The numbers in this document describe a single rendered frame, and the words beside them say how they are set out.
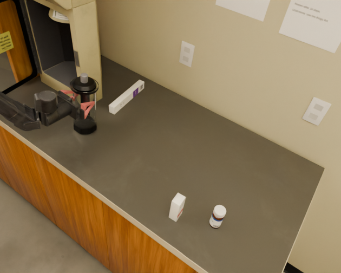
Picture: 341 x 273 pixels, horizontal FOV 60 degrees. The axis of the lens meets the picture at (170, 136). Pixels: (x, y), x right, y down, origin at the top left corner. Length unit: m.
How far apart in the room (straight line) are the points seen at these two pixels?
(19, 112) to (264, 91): 0.97
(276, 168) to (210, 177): 0.30
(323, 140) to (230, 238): 0.60
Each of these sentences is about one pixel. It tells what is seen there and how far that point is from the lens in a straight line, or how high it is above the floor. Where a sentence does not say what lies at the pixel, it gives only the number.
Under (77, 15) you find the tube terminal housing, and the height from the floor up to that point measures 1.38.
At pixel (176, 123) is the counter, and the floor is 0.94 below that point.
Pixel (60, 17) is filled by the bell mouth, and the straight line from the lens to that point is 1.34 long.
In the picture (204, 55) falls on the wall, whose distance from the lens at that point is 1.42.
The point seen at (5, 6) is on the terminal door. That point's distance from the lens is 1.43.
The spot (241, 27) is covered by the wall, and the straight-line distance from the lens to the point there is 1.30.
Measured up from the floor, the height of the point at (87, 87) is 1.18.
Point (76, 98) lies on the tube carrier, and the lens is 1.22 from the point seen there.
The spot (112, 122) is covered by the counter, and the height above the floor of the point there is 0.94.
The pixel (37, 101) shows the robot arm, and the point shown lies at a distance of 1.10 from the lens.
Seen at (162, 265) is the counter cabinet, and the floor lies 0.67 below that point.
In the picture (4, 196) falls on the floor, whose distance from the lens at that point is 2.41.
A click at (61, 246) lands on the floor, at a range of 2.10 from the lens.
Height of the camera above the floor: 1.87
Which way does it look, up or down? 45 degrees down
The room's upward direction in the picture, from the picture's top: 8 degrees clockwise
